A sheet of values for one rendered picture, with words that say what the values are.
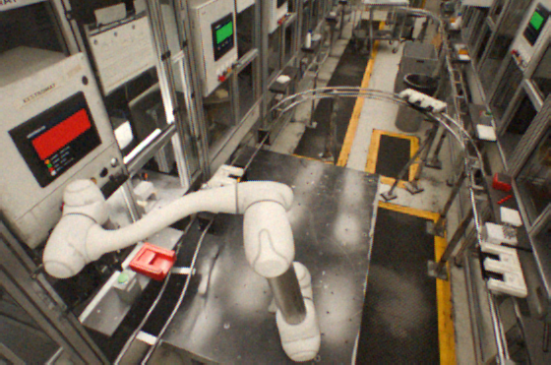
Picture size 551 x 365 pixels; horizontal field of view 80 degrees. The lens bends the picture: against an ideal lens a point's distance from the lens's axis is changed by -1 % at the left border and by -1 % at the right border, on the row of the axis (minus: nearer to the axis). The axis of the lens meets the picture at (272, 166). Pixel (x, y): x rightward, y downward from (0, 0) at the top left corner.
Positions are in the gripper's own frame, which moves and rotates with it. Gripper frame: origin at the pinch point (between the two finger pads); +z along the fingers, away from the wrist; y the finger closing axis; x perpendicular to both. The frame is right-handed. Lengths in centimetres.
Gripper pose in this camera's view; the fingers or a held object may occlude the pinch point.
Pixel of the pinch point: (117, 265)
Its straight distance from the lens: 142.9
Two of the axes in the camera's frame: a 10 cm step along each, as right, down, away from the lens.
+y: -3.3, 6.0, -7.3
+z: -0.1, 7.7, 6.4
